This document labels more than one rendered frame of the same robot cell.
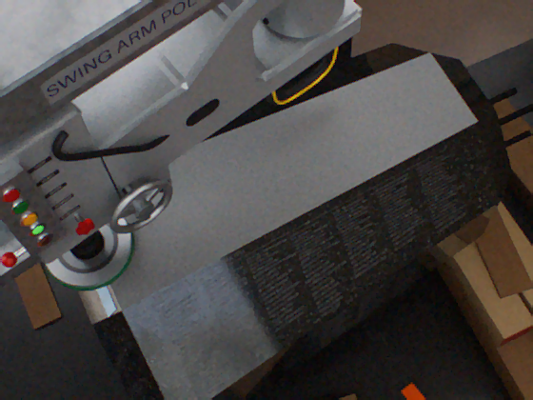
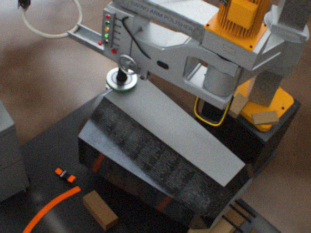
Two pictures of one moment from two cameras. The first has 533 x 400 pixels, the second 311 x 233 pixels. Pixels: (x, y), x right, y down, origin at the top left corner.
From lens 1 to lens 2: 1.42 m
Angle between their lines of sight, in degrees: 31
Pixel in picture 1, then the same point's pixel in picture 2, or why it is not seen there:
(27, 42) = not seen: outside the picture
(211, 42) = (176, 45)
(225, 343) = (106, 137)
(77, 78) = (138, 6)
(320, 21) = (210, 86)
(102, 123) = (141, 35)
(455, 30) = (289, 219)
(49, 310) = not seen: hidden behind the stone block
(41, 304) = not seen: hidden behind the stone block
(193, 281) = (121, 114)
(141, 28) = (158, 12)
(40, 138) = (123, 12)
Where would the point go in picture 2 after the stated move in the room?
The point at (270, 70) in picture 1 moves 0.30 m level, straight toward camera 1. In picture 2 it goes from (189, 82) to (142, 93)
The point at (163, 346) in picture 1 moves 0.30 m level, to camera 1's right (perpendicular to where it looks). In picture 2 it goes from (98, 116) to (115, 150)
